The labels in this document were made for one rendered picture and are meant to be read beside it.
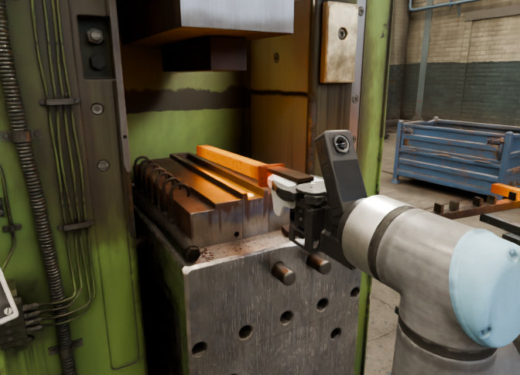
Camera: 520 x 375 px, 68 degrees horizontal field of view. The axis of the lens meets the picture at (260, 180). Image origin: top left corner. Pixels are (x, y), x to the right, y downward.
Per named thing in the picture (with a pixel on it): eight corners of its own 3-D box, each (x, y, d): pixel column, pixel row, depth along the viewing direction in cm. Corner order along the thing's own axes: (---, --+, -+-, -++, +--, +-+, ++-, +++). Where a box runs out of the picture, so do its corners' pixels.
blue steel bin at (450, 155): (534, 195, 405) (547, 125, 386) (499, 210, 360) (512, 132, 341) (428, 172, 499) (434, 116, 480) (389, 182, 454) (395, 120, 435)
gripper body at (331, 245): (284, 238, 56) (340, 275, 46) (285, 180, 54) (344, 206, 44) (326, 228, 60) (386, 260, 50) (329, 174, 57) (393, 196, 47)
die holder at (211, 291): (353, 406, 89) (367, 223, 78) (196, 491, 71) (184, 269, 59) (241, 292, 136) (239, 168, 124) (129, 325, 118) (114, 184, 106)
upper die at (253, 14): (293, 33, 66) (295, -28, 64) (180, 26, 57) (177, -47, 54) (201, 48, 102) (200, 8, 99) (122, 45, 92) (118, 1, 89)
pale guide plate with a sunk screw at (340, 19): (354, 82, 91) (360, 4, 87) (324, 83, 87) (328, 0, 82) (348, 82, 93) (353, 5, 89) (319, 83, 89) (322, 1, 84)
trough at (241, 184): (268, 196, 71) (268, 189, 71) (242, 201, 69) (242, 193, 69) (189, 156, 107) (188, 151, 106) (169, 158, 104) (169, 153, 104)
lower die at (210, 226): (289, 227, 76) (290, 185, 73) (192, 250, 66) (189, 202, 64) (206, 179, 111) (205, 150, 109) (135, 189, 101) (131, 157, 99)
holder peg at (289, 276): (296, 284, 66) (297, 270, 66) (283, 288, 65) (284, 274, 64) (283, 274, 70) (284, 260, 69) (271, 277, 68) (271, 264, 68)
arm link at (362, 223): (371, 212, 39) (434, 198, 44) (339, 199, 43) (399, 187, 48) (364, 291, 42) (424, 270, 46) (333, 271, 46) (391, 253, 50)
